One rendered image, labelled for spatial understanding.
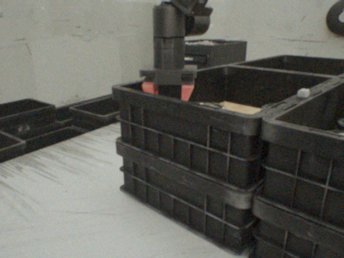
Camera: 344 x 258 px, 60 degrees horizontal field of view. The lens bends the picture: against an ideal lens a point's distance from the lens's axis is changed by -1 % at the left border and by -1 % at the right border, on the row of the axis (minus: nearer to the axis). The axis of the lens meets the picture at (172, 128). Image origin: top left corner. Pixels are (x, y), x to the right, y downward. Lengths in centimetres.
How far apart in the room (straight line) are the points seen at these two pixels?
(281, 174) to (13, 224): 47
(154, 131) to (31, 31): 314
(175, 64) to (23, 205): 41
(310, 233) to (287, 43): 366
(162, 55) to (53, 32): 321
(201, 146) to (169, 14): 23
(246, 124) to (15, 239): 42
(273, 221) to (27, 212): 45
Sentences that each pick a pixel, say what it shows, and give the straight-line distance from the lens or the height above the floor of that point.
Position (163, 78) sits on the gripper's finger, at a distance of 53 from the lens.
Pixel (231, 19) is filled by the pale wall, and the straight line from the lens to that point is 426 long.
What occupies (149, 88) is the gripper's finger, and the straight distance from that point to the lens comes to 54.
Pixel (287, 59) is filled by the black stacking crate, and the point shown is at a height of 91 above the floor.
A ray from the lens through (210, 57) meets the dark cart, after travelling 206.
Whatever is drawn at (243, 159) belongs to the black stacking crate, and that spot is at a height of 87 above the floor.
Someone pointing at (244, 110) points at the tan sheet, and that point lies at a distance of 78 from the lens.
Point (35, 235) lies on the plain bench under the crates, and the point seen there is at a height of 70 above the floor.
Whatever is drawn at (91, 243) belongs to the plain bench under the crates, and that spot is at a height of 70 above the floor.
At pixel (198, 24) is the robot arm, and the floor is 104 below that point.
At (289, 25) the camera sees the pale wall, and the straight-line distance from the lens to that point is 399.
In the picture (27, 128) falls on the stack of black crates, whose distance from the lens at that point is 178.
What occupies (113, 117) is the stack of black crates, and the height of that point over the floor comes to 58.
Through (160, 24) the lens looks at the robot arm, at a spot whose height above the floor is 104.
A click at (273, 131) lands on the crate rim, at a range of 37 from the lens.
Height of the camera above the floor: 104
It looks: 20 degrees down
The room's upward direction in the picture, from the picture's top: straight up
